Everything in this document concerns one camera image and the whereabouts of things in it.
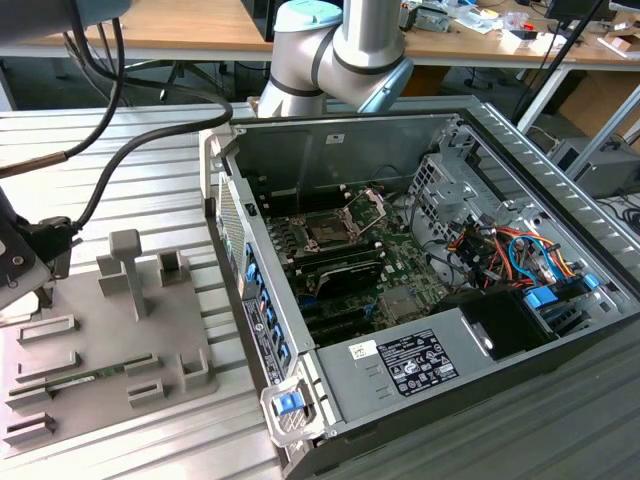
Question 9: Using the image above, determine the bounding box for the CPU socket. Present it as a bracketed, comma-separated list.
[298, 212, 362, 252]

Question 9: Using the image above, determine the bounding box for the black RAM slot row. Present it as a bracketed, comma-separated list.
[289, 238, 382, 275]
[257, 189, 351, 219]

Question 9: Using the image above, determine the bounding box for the black expansion slot row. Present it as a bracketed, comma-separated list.
[299, 294, 381, 346]

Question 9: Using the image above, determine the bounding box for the grey plastic parts rack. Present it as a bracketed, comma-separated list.
[0, 228, 220, 459]

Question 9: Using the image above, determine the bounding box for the green RAM stick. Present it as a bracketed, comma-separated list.
[43, 362, 129, 390]

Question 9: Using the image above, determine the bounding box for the office chair base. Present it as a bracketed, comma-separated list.
[124, 59, 236, 104]

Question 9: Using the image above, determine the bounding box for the blue case latch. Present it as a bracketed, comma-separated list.
[272, 393, 307, 417]

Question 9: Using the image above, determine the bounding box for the open grey PC case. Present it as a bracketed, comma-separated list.
[198, 94, 640, 479]

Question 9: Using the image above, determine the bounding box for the black graphics card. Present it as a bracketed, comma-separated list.
[314, 260, 385, 301]

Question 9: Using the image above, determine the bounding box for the grey power supply unit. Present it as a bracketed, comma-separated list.
[314, 307, 496, 427]

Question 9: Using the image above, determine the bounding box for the black computer tower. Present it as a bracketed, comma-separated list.
[242, 0, 276, 44]

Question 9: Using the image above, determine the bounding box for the silver chipset heat sink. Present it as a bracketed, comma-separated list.
[382, 287, 426, 321]

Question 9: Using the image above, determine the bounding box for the green motherboard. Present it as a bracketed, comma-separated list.
[262, 187, 454, 349]

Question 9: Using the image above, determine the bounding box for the perforated metal drive cage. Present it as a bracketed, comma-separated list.
[407, 152, 506, 251]

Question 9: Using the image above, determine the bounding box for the black plastic shroud box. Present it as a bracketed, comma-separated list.
[437, 288, 557, 362]

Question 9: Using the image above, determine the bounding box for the grey metal box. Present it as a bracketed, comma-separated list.
[417, 4, 451, 34]

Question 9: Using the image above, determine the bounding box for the blue disk carrier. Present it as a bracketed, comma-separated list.
[523, 284, 560, 312]

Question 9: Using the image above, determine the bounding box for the black tripod pole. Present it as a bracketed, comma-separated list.
[512, 0, 609, 124]

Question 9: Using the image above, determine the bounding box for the white box with black item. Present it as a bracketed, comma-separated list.
[499, 28, 551, 52]

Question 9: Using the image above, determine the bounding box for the grey PC tower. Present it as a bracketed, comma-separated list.
[547, 137, 640, 199]

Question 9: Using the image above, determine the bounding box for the brown cardboard box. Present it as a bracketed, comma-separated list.
[559, 69, 640, 141]

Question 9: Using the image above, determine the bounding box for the black monitor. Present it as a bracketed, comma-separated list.
[544, 0, 616, 24]

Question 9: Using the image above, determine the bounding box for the small brown cardboard piece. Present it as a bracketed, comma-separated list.
[602, 34, 640, 59]

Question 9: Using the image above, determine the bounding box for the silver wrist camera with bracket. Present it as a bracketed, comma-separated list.
[0, 189, 57, 312]

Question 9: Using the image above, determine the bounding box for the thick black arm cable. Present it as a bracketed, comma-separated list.
[19, 19, 234, 261]

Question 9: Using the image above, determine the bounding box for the black cable with brass sleeve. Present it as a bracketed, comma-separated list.
[0, 17, 126, 177]

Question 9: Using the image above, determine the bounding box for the metal socket cover frame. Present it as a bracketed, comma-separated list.
[341, 187, 387, 237]

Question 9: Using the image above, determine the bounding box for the coloured wire bundle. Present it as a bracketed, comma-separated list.
[447, 223, 576, 294]

